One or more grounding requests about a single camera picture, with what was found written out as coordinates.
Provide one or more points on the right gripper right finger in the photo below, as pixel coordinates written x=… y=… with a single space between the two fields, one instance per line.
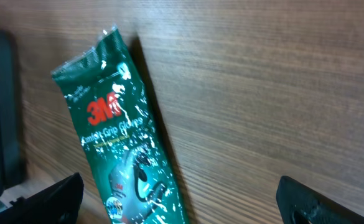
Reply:
x=298 y=204

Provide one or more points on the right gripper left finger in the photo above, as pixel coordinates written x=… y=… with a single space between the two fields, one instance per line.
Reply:
x=57 y=204

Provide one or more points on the green 3M gloves bag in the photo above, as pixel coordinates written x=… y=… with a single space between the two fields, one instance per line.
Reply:
x=115 y=125

